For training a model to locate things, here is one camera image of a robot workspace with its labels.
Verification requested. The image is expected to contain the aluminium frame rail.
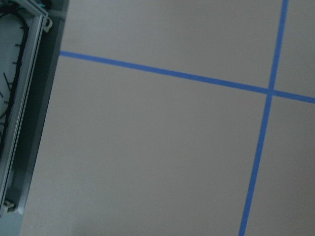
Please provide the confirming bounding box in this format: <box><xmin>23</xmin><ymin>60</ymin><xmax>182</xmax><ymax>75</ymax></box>
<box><xmin>0</xmin><ymin>0</ymin><xmax>52</xmax><ymax>213</ymax></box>

